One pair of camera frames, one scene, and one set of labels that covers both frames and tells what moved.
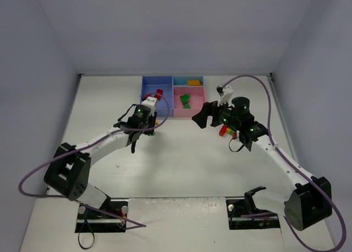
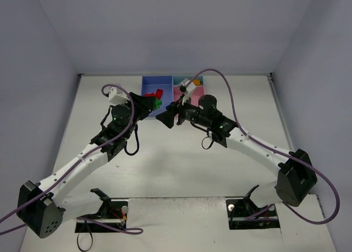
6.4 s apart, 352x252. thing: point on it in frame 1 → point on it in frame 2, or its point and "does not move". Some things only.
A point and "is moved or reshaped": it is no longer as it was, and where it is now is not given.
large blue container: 164,106 does not move
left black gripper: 151,124 → 140,105
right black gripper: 213,113 → 178,114
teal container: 183,80 does not move
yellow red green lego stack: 157,124 is moved or reshaped
